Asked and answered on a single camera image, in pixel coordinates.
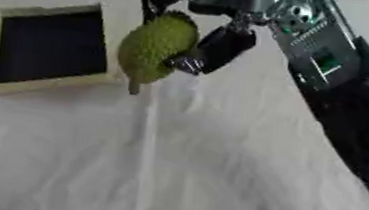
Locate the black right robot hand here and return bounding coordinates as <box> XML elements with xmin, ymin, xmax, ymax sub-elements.
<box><xmin>131</xmin><ymin>0</ymin><xmax>284</xmax><ymax>86</ymax></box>

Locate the green spiky toy fruit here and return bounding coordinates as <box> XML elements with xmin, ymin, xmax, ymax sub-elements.
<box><xmin>111</xmin><ymin>3</ymin><xmax>205</xmax><ymax>103</ymax></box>

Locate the tan box with black inside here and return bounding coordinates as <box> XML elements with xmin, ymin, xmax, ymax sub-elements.
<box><xmin>0</xmin><ymin>0</ymin><xmax>126</xmax><ymax>109</ymax></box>

